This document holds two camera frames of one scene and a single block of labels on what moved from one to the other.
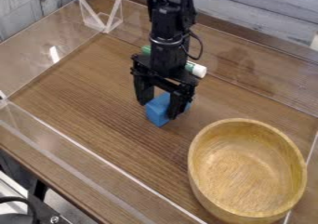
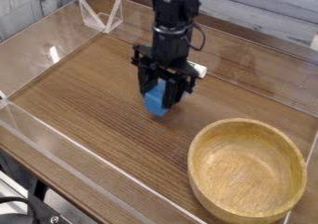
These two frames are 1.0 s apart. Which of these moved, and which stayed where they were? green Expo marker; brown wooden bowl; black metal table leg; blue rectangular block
Moved: blue rectangular block
Stayed: green Expo marker; brown wooden bowl; black metal table leg
